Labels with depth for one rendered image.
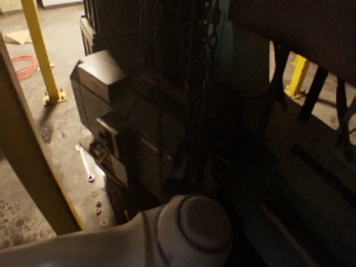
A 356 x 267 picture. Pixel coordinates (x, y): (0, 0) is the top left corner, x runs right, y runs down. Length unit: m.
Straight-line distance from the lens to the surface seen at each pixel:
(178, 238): 0.29
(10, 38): 4.63
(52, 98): 2.62
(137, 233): 0.33
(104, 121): 0.93
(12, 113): 0.68
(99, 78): 0.99
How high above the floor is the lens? 1.34
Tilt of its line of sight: 40 degrees down
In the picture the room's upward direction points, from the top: 3 degrees clockwise
